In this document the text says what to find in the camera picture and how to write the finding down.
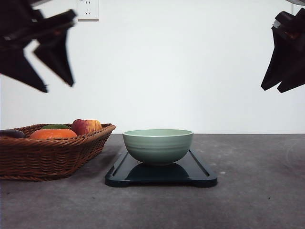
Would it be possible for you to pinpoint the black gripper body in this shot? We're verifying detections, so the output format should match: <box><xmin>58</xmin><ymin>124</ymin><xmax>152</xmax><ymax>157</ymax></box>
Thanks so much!
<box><xmin>271</xmin><ymin>8</ymin><xmax>305</xmax><ymax>40</ymax></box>
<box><xmin>0</xmin><ymin>0</ymin><xmax>78</xmax><ymax>49</ymax></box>

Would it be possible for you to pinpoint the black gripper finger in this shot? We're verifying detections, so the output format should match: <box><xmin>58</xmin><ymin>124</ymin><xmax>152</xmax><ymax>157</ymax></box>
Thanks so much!
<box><xmin>34</xmin><ymin>28</ymin><xmax>73</xmax><ymax>87</ymax></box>
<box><xmin>0</xmin><ymin>48</ymin><xmax>49</xmax><ymax>93</ymax></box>
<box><xmin>277</xmin><ymin>69</ymin><xmax>305</xmax><ymax>93</ymax></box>
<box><xmin>261</xmin><ymin>27</ymin><xmax>305</xmax><ymax>90</ymax></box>

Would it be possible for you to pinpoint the light green ceramic bowl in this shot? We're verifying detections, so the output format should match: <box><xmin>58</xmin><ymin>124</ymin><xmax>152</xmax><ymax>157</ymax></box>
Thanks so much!
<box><xmin>122</xmin><ymin>129</ymin><xmax>193</xmax><ymax>166</ymax></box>

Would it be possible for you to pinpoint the brown wicker basket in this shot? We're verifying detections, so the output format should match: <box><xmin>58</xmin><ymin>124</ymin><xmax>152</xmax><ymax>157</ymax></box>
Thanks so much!
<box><xmin>0</xmin><ymin>123</ymin><xmax>116</xmax><ymax>181</ymax></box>

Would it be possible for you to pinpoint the dark purple eggplant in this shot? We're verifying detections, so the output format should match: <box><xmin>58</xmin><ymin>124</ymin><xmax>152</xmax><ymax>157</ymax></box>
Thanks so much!
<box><xmin>0</xmin><ymin>129</ymin><xmax>26</xmax><ymax>138</ymax></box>

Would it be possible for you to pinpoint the dark green avocado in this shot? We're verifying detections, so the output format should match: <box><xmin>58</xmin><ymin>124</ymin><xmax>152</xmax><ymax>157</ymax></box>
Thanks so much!
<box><xmin>42</xmin><ymin>124</ymin><xmax>69</xmax><ymax>128</ymax></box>

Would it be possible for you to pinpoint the orange tangerine fruit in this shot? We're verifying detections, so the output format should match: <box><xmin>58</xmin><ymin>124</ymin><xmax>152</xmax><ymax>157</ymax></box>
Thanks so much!
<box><xmin>31</xmin><ymin>129</ymin><xmax>77</xmax><ymax>139</ymax></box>

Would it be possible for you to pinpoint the red yellow apple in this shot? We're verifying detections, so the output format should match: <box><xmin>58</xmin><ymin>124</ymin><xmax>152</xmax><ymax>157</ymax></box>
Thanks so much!
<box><xmin>72</xmin><ymin>119</ymin><xmax>102</xmax><ymax>135</ymax></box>

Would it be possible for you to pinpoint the dark teal rectangular tray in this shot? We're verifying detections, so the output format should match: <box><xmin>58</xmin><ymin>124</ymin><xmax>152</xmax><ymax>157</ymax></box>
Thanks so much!
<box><xmin>105</xmin><ymin>149</ymin><xmax>218</xmax><ymax>187</ymax></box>

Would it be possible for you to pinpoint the white wall socket left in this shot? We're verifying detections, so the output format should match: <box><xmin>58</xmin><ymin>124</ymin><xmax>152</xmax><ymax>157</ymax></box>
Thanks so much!
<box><xmin>77</xmin><ymin>0</ymin><xmax>99</xmax><ymax>22</ymax></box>

